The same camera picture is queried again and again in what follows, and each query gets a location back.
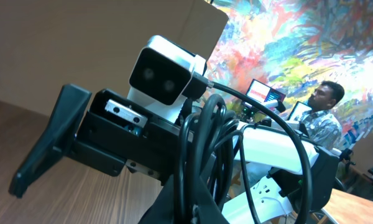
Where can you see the seated man patterned shirt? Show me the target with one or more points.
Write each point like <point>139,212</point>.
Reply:
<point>321,125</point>

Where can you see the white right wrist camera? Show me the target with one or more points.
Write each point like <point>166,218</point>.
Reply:
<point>164,77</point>

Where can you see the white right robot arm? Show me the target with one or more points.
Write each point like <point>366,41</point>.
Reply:
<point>301,173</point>

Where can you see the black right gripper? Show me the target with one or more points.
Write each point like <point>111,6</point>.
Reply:
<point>114,133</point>

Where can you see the cardboard panel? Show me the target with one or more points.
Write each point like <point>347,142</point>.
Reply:
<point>45,44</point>

